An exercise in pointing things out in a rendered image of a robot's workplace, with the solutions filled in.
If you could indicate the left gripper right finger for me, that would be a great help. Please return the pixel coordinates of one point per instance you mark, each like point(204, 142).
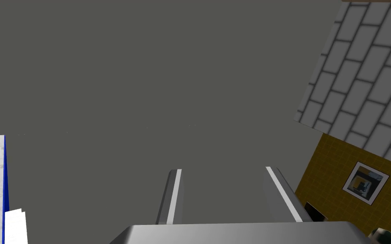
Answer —
point(283, 198)

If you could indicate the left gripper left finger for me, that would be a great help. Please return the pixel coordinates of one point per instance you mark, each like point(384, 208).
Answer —
point(172, 198)

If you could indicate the framed wall picture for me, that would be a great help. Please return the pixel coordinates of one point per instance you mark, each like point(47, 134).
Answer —
point(365, 183)

